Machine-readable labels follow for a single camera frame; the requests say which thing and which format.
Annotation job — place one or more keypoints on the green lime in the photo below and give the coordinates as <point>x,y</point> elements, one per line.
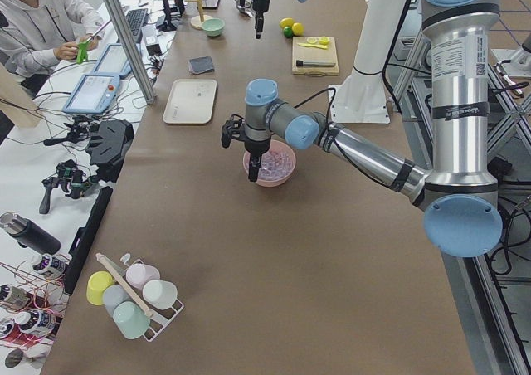
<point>287,32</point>

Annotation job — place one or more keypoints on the teach pendant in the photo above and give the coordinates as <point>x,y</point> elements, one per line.
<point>113,59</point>
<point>93,93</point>

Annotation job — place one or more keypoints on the black thermos bottle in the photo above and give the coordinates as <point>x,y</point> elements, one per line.
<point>28,234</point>

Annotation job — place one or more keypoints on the white cup rack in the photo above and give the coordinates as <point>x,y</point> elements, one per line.
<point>159,319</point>

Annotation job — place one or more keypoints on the mint cup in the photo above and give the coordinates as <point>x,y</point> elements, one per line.
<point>131,320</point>

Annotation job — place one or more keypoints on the yellow plastic knife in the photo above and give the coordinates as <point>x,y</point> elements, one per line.
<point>312,45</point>

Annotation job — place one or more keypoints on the upper teach pendant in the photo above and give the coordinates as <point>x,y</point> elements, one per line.
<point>113,59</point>

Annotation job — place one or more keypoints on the wooden cup tree stand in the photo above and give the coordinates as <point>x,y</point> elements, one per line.
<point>197,21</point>

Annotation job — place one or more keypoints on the pink bowl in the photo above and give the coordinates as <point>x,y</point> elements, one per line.
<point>276,145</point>

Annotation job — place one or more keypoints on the yellow lemon upper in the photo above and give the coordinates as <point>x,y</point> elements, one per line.
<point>286,22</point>

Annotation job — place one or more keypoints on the lemon half upper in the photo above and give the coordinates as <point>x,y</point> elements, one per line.
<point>323,41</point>

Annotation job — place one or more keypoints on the yellow cup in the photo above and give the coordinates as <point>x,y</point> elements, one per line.
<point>97,284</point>

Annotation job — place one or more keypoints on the pink cup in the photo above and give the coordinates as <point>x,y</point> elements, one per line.
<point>138,274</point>

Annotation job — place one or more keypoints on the mint green bowl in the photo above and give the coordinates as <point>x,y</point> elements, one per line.
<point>213,27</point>

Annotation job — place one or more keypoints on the pile of ice cubes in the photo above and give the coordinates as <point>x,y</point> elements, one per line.
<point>276,165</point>

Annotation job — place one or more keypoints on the grey folded cloth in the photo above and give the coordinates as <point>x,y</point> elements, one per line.
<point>201,65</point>

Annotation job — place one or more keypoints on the lower teach pendant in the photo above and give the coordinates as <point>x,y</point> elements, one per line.
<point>93,93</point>

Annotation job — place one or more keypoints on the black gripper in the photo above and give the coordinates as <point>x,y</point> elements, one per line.
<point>260,6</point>
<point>253,147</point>

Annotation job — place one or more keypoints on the bamboo cutting board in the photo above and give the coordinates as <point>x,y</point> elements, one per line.
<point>313,54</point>

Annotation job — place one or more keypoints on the grey cup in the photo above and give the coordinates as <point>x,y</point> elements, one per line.
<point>113,296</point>

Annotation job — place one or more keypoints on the yellow lemon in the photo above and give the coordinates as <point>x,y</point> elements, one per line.
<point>297,29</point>
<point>286,22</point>

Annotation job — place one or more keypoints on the cream rabbit tray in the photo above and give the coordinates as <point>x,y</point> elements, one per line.
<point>190,101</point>

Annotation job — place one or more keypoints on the steel ice scoop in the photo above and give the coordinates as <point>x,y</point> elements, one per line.
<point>244,8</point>

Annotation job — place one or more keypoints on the white cup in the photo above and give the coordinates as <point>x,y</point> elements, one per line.
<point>161,294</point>

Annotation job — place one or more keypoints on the seated person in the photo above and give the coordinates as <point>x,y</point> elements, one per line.
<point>41,33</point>

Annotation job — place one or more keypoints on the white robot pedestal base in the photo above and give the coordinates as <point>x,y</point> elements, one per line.
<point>361,98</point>

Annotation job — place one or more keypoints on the aluminium frame post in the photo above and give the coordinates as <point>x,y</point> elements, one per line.
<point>131,51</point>

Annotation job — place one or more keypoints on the steel muddler black tip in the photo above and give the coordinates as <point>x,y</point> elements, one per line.
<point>301,63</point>

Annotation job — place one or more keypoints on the yellow lemon lower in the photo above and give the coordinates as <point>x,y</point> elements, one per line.
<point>297,29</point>

